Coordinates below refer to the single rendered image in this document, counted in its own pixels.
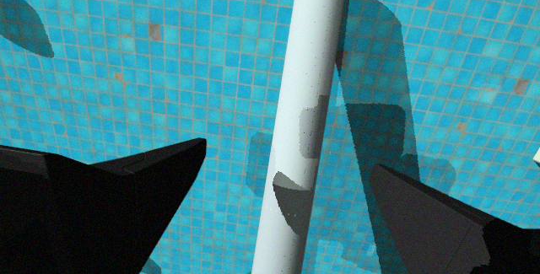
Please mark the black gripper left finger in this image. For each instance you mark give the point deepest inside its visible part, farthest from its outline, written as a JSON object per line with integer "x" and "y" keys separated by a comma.
{"x": 102, "y": 218}

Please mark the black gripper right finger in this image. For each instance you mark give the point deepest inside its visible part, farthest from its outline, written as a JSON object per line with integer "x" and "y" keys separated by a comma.
{"x": 438, "y": 234}

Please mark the light grey cylinder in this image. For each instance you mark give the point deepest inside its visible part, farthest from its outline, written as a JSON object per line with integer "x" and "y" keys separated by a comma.
{"x": 297, "y": 137}

